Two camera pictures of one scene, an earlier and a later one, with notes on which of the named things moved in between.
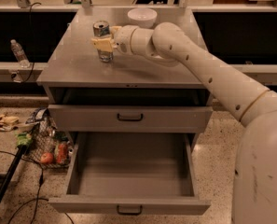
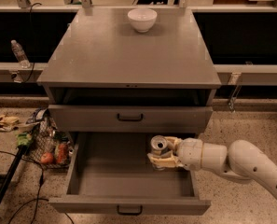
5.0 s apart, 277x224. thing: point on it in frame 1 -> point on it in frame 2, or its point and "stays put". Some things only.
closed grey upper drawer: [130, 118] stays put
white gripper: [123, 38] -> [189, 154]
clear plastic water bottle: [20, 55] stays put
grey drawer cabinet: [129, 94] stays put
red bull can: [102, 28] -> [157, 145]
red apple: [47, 158] stays put
